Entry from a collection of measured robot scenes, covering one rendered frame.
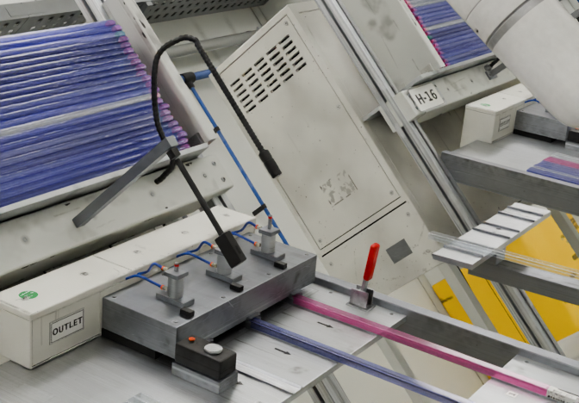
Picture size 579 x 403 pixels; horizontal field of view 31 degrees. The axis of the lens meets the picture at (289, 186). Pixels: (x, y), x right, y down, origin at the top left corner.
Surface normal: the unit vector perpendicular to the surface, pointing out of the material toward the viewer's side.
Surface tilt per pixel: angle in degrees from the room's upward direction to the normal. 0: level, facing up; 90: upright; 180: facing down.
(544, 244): 90
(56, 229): 90
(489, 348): 90
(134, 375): 44
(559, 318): 91
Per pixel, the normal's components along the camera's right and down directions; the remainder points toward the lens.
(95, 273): 0.07, -0.94
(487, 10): -0.60, 0.32
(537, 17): -0.08, -0.15
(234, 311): 0.82, 0.25
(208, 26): 0.65, -0.47
